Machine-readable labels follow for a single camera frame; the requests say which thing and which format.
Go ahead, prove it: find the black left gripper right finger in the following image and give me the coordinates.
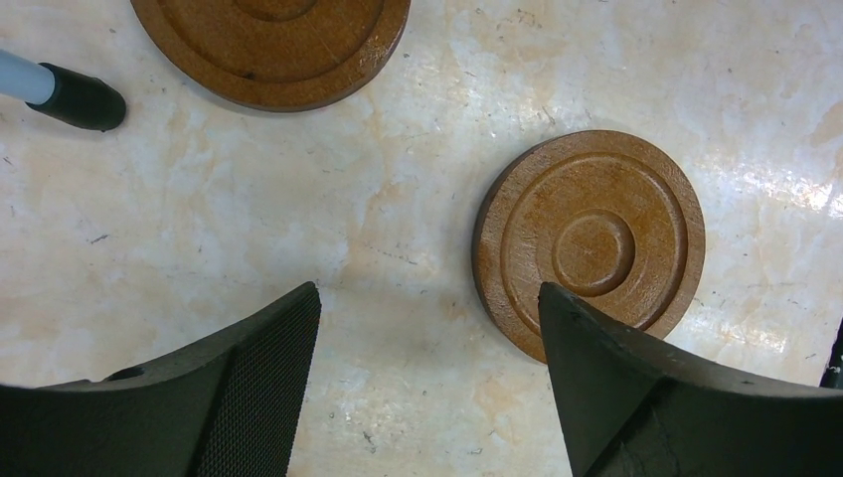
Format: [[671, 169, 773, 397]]
[[538, 282, 842, 476]]

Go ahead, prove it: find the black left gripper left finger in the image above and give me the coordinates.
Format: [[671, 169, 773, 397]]
[[1, 282, 321, 476]]

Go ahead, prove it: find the dark brown wooden coaster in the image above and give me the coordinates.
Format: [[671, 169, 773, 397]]
[[471, 130, 706, 362]]

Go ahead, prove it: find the dark brown coaster near tripod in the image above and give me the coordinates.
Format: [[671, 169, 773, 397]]
[[132, 0, 411, 112]]

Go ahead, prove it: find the blue music stand with tripod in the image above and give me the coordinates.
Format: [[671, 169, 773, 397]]
[[1, 50, 127, 132]]

